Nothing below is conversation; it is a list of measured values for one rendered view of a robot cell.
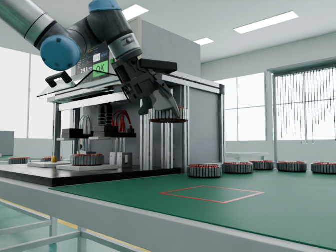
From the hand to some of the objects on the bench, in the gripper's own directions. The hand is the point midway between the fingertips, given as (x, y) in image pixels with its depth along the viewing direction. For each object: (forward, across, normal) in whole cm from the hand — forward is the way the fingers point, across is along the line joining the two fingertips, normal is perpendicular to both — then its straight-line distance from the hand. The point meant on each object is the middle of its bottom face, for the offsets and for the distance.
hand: (169, 117), depth 81 cm
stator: (+23, -6, +5) cm, 25 cm away
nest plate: (+1, -53, -29) cm, 61 cm away
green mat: (+28, +11, +11) cm, 32 cm away
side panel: (+30, -25, +15) cm, 42 cm away
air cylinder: (+12, -36, -10) cm, 39 cm away
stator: (+33, -13, +21) cm, 41 cm away
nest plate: (+5, -30, -22) cm, 38 cm away
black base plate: (+6, -42, -25) cm, 50 cm away
